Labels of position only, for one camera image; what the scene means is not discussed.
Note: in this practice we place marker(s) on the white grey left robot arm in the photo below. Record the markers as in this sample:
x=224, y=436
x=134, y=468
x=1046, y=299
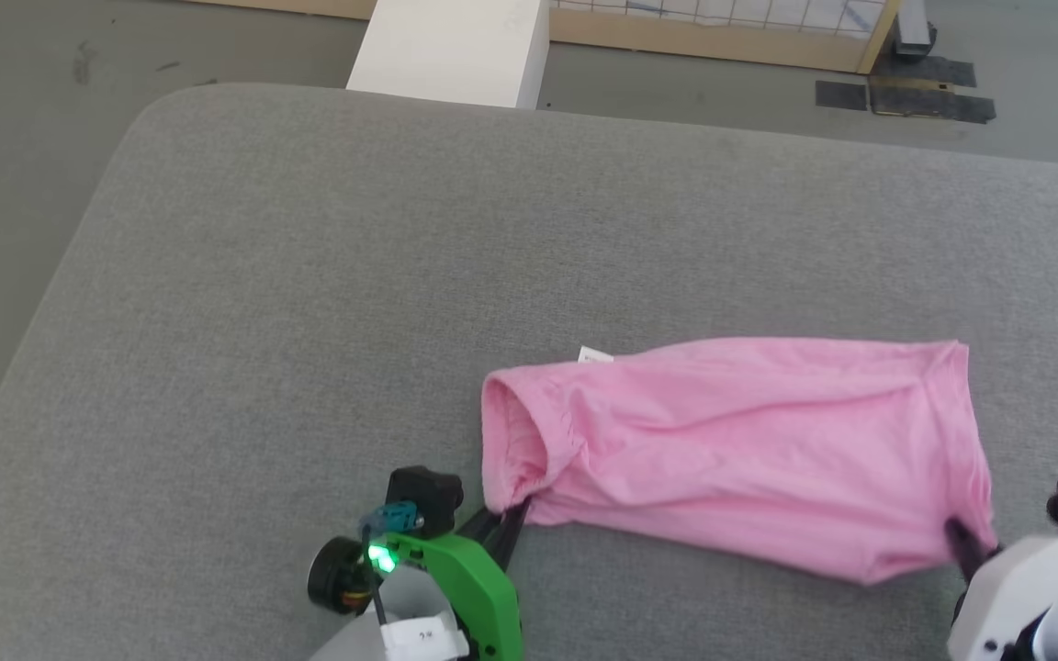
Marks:
x=382, y=624

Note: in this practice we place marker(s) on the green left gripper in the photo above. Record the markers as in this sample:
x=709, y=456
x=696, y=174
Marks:
x=483, y=578

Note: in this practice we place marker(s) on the wooden frame lemon print partition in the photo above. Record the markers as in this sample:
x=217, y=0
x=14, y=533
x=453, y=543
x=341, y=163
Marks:
x=703, y=32

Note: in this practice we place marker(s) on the small black floor tape patch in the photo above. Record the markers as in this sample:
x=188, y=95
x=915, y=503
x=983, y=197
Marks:
x=841, y=95

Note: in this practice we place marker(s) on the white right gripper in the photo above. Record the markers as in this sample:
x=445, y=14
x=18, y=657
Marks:
x=1016, y=578

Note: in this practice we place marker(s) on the pink cotton shorts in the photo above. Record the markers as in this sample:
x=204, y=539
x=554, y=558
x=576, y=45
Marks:
x=731, y=450

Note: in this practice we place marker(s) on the dark grey floor tape patch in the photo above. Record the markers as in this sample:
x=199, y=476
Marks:
x=938, y=71

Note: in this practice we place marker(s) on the white rectangular box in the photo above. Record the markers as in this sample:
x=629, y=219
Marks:
x=455, y=46

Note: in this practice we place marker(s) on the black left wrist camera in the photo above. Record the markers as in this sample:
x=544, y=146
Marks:
x=423, y=500

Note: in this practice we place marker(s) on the large black floor tape patch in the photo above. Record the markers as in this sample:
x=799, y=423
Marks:
x=938, y=103

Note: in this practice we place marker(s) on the grey metal stand leg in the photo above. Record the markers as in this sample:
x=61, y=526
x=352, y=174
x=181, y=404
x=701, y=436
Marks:
x=912, y=28

